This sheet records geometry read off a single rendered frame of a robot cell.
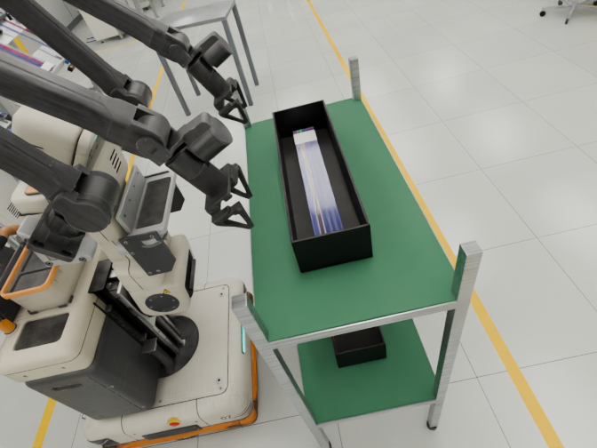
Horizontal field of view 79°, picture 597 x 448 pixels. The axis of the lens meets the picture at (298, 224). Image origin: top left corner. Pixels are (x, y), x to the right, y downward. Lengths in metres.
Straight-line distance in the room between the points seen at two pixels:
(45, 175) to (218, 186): 0.30
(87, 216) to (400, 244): 0.66
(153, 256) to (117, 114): 0.49
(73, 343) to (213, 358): 0.57
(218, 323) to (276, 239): 0.82
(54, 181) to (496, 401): 1.63
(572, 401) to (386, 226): 1.16
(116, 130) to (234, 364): 1.12
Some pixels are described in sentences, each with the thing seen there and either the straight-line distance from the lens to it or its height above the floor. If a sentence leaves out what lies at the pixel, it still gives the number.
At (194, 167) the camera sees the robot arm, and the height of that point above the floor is 1.27.
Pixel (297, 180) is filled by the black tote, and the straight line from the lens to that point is 1.08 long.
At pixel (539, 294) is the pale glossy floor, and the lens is 2.04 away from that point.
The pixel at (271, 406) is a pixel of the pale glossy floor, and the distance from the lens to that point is 1.77.
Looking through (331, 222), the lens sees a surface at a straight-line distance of 0.88.
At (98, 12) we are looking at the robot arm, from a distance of 1.08.
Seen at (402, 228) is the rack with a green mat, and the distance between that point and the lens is 0.92.
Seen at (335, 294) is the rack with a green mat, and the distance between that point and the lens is 0.81.
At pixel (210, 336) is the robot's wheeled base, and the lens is 1.67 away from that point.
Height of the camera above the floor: 1.64
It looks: 45 degrees down
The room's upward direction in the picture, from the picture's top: 16 degrees counter-clockwise
